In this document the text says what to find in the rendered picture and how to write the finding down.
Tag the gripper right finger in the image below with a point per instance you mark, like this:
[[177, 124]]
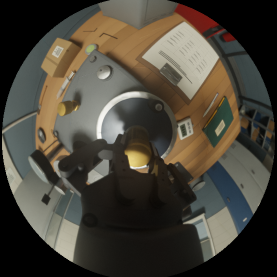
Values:
[[164, 179]]

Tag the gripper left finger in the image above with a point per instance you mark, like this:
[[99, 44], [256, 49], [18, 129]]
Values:
[[86, 155]]

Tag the brass pointer knob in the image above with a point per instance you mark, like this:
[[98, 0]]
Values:
[[138, 149]]

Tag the round silver-rimmed press gauge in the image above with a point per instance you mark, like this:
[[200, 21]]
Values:
[[138, 108]]

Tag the small grey gauge stud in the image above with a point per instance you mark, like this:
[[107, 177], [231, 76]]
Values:
[[158, 106]]

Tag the grey hex bolt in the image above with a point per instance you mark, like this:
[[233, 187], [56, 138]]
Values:
[[93, 58], [55, 133]]

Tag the brass valve knob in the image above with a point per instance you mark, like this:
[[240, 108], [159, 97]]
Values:
[[66, 107]]

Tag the white digital timer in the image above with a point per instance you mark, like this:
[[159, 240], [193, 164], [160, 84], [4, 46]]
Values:
[[185, 128]]

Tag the white-framed window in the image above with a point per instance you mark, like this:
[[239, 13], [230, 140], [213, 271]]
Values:
[[204, 233]]

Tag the blue and white locker row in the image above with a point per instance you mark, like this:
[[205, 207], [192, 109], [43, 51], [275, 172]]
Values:
[[238, 184]]

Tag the clear plastic syringe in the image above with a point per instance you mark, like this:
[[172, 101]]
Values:
[[66, 84]]

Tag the green notebook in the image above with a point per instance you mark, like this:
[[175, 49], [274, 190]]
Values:
[[220, 125]]

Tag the yellow pencil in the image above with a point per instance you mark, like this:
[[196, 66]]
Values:
[[214, 112]]

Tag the silver round piston platform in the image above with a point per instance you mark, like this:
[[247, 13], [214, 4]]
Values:
[[104, 72]]

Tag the white pen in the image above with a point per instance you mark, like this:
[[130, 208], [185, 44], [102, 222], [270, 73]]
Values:
[[210, 105]]

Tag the brown cardboard box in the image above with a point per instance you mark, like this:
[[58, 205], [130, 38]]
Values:
[[58, 58]]

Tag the green round disc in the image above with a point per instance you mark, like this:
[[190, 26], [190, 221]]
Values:
[[91, 49]]

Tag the dark metal shelf unit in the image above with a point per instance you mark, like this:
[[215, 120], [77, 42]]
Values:
[[255, 123]]

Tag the brown clipboard with paper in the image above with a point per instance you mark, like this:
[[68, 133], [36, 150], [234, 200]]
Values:
[[184, 56]]

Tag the grey cabinet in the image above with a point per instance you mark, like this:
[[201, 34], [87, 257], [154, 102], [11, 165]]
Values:
[[138, 13]]

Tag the red cabinet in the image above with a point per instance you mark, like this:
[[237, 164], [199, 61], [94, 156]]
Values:
[[194, 17]]

